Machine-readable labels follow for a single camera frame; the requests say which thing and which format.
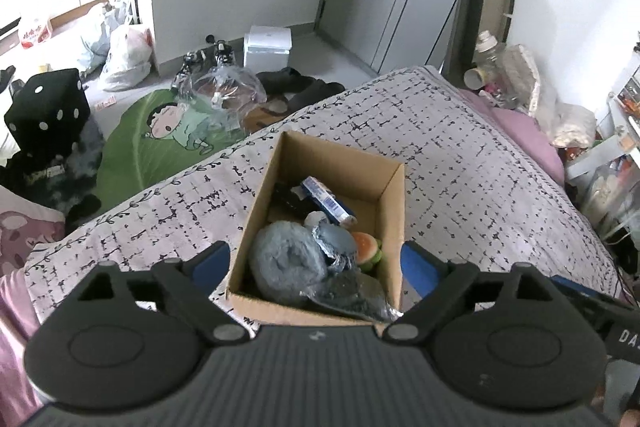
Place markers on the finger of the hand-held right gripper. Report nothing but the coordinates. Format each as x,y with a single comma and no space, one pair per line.
585,292

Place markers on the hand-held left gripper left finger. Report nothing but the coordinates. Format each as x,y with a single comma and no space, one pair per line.
212,264

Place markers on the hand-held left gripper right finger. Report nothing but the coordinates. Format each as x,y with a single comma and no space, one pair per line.
417,269

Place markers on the burger plush toy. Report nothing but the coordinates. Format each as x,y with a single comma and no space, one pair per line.
367,249

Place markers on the blue-grey towel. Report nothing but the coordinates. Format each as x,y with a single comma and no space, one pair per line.
282,259

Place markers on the dark cloth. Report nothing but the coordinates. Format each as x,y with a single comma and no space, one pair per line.
350,294

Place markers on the black pouch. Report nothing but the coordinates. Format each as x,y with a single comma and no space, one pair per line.
290,202

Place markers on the blue white packet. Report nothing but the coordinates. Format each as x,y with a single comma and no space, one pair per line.
327,201

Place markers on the brown cardboard box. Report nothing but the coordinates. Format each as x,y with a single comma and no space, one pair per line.
345,167

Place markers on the white black-patterned bed blanket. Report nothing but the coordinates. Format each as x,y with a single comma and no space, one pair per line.
450,147

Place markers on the green leaf cartoon rug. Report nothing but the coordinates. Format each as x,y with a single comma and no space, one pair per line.
135,152

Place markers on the white storage rack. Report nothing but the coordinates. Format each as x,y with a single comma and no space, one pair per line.
610,157

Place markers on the brown bag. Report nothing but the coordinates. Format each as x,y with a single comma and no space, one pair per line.
260,117

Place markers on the grey tie-dye rug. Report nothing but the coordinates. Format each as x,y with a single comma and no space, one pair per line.
75,162

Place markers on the clear plastic bag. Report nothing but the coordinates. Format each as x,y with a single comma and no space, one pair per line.
230,84

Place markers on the crumpled plastic wrapping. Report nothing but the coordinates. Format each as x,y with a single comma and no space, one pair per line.
550,107

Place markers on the bear print pillow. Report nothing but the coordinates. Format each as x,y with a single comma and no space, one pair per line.
25,232

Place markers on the small red white card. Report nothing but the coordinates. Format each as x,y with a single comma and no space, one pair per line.
106,102

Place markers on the paper cup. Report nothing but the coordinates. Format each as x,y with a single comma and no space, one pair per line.
474,78

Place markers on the black cloth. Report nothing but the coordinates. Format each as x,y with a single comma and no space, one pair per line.
300,84

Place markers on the clear plastic bottle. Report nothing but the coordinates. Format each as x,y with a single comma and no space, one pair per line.
490,62

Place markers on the white box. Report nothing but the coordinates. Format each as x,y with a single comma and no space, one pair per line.
267,47

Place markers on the white red plastic bag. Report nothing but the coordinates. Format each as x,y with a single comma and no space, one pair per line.
125,57

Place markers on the black dice cushion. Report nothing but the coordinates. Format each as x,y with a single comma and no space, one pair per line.
50,107

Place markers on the grey-white plastic bag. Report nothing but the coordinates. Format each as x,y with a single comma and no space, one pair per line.
100,37

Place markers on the black slipper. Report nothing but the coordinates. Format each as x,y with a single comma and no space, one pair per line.
16,88
6,77

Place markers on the black framed board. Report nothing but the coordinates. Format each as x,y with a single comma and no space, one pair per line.
480,7

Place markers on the red white printed bag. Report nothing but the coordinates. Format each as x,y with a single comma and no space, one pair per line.
34,34

